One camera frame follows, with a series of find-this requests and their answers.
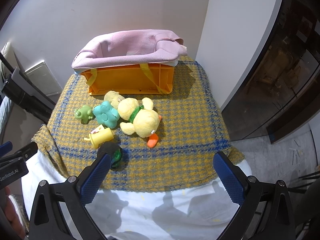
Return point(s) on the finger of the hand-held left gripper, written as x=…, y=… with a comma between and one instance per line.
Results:
x=6, y=146
x=25, y=151

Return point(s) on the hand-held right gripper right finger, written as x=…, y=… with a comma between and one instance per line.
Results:
x=228, y=177

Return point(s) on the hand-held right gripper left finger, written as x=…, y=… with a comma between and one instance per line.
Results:
x=96, y=177

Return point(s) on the teal plush flower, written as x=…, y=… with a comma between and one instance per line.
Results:
x=106, y=115

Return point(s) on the green frog toy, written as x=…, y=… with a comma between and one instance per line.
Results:
x=84, y=113

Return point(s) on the yellow plush duck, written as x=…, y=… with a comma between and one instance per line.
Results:
x=143, y=122

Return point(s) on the orange plastic crate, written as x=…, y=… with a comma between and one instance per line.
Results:
x=125, y=80

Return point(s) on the person's left hand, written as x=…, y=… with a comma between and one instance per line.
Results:
x=11, y=207

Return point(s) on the dark green toy ball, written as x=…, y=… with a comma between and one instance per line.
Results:
x=117, y=157

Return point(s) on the light striped cloth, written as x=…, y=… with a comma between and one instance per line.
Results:
x=6, y=115

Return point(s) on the yellow toy cup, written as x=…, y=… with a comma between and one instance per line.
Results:
x=101, y=136

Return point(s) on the white sheet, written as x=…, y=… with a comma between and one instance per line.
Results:
x=150, y=205

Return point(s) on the yellow blue checked blanket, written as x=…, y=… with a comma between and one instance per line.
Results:
x=187, y=130

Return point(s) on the small pale yellow plush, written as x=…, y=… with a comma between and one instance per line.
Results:
x=112, y=97

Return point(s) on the beige leather cushion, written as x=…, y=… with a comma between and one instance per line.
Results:
x=6, y=55

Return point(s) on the black grey metal frame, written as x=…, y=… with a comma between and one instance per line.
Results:
x=22, y=92

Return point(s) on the white wall panel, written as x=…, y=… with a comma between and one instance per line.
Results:
x=42, y=77

